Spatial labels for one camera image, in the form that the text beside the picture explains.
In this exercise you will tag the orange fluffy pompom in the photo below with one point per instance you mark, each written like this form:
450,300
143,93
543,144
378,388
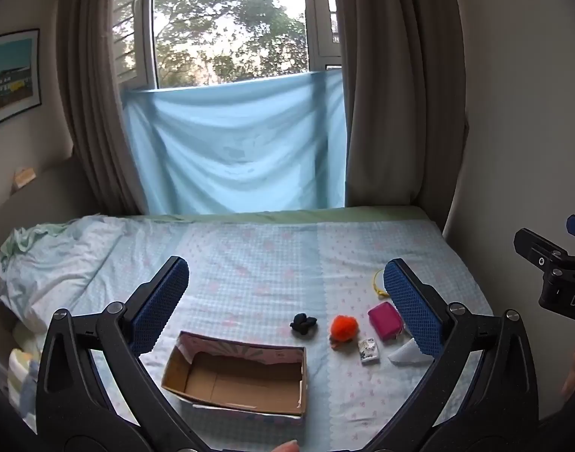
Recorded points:
344,329

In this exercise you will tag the cardboard box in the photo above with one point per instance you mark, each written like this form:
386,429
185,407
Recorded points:
231,381

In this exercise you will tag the stacked pillows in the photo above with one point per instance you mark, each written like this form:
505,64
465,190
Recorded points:
23,376

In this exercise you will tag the green bed sheet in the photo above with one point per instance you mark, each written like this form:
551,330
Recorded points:
292,215

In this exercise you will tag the printed light blue bedspread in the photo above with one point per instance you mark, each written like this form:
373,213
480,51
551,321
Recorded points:
268,263

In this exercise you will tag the black soft toy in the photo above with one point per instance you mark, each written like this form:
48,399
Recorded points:
304,325

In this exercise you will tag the pink pouch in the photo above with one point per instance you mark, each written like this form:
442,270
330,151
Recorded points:
384,322

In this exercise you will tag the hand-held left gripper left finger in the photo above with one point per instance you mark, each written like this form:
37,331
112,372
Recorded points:
159,313

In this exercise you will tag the small white printed packet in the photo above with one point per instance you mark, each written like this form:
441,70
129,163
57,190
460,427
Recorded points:
369,351

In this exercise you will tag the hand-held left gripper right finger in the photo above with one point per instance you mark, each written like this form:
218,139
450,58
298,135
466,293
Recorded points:
413,313

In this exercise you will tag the window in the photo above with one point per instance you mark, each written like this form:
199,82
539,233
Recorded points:
221,23

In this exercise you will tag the small tan box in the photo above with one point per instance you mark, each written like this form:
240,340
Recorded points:
24,176

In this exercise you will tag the beige curtain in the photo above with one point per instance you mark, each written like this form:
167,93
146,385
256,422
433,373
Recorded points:
400,103
103,103

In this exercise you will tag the round yellow-rimmed pad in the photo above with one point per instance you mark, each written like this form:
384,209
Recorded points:
378,282

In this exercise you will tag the white waffle cloth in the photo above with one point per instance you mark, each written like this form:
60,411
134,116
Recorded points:
408,355

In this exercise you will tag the hanging light blue cloth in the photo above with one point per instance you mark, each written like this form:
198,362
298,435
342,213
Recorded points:
235,150

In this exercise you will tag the person's left hand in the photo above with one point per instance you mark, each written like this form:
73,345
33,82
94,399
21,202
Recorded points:
283,447

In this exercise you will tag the framed wall picture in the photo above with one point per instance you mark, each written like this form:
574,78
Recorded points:
9,77

